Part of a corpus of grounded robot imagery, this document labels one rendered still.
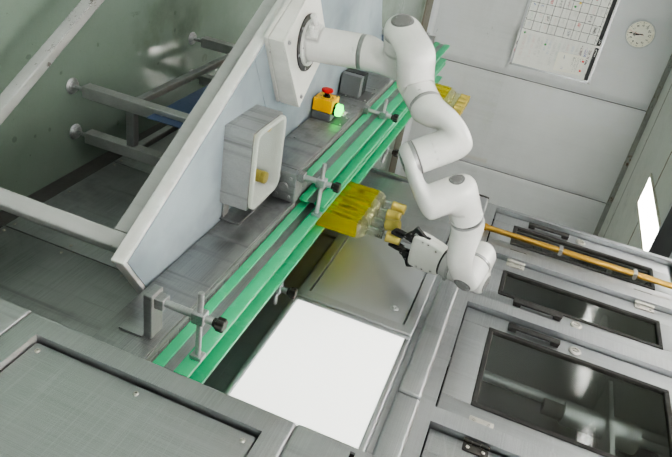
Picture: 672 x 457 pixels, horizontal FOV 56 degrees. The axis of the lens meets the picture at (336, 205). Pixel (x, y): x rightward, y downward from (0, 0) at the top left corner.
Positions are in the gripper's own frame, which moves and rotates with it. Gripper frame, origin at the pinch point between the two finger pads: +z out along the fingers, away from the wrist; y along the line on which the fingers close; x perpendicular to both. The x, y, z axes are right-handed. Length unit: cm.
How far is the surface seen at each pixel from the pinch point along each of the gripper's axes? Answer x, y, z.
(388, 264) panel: -3.9, -12.4, 2.6
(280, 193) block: 18.2, 7.9, 30.8
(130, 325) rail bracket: 81, 5, 18
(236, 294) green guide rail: 56, 3, 12
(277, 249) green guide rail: 35.0, 3.4, 17.1
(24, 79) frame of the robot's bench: 59, 31, 87
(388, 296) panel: 9.5, -12.7, -5.6
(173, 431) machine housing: 101, 19, -17
